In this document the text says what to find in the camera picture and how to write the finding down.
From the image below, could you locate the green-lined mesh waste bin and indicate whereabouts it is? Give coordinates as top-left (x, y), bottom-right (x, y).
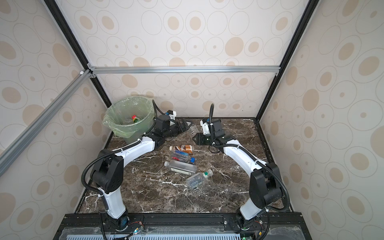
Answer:
top-left (103, 96), bottom-right (155, 144)

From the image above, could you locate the diagonal aluminium rail left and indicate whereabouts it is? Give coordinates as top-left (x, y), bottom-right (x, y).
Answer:
top-left (1, 70), bottom-right (91, 175)

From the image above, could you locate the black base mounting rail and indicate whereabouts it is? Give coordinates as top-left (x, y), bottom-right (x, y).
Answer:
top-left (54, 213), bottom-right (311, 240)

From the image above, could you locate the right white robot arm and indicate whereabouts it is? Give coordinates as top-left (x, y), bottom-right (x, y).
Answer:
top-left (193, 104), bottom-right (290, 229)

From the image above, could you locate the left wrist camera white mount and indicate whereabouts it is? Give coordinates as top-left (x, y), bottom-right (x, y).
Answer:
top-left (166, 110), bottom-right (177, 120)

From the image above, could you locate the horizontal aluminium rail back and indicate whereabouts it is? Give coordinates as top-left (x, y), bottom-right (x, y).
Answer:
top-left (91, 66), bottom-right (280, 74)

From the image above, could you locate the clear square bottle white cap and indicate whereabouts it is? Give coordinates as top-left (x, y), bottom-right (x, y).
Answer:
top-left (164, 160), bottom-right (198, 176)

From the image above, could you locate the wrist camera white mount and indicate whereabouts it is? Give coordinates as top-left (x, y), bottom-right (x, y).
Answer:
top-left (166, 110), bottom-right (177, 120)
top-left (200, 118), bottom-right (211, 136)

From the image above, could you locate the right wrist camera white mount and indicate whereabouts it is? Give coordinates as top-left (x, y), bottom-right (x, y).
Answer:
top-left (200, 118), bottom-right (211, 136)

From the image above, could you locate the brown Nescafe bottle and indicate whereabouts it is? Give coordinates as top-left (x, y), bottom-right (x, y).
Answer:
top-left (169, 145), bottom-right (194, 154)

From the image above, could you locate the green soda bottle yellow cap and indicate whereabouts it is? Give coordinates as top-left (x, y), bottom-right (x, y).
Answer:
top-left (132, 115), bottom-right (142, 124)

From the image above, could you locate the clear small bottle green-white cap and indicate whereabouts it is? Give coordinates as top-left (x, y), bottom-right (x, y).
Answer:
top-left (186, 169), bottom-right (213, 189)

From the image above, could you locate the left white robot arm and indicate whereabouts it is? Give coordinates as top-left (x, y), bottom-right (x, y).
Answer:
top-left (81, 101), bottom-right (192, 231)

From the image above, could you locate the clear crushed bottle blue cap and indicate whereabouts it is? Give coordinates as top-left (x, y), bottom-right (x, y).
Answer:
top-left (171, 150), bottom-right (195, 164)

